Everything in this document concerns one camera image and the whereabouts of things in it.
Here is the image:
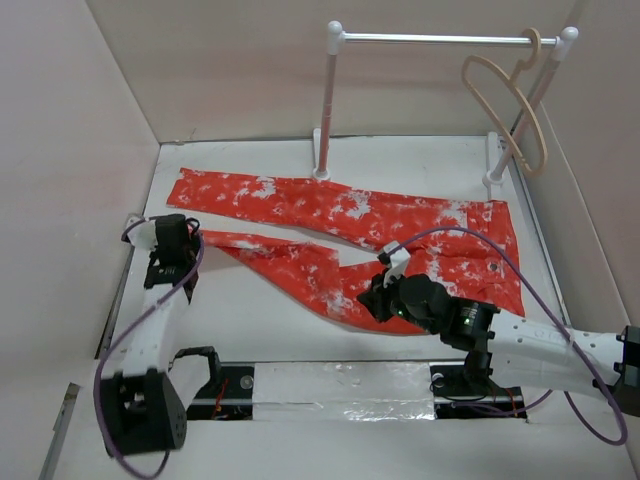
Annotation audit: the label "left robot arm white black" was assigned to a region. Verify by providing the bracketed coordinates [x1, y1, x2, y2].
[96, 214, 223, 458]

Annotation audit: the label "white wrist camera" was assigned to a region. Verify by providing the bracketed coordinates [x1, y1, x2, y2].
[377, 241, 410, 287]
[121, 215, 158, 251]

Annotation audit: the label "orange white-speckled trousers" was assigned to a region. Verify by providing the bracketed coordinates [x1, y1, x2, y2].
[167, 168, 525, 336]

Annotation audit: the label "silver foil tape strip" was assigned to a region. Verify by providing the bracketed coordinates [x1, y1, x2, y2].
[252, 361, 435, 422]

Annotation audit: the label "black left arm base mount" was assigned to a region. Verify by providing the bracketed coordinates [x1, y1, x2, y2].
[169, 346, 255, 421]

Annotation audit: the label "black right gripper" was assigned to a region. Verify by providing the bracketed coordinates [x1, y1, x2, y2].
[357, 266, 440, 335]

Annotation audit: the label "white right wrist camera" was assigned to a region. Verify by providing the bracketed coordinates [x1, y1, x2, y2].
[377, 241, 410, 287]

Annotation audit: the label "white clothes rack with metal bar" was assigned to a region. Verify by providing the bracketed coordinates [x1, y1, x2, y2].
[311, 20, 579, 189]

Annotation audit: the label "wooden clothes hanger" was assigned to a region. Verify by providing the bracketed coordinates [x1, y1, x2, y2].
[461, 28, 548, 176]

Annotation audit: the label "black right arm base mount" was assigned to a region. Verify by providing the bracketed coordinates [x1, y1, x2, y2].
[429, 352, 528, 420]

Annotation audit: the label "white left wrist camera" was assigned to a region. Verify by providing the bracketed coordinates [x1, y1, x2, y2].
[121, 215, 158, 251]

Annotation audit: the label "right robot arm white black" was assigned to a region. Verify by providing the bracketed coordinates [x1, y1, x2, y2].
[357, 274, 639, 416]

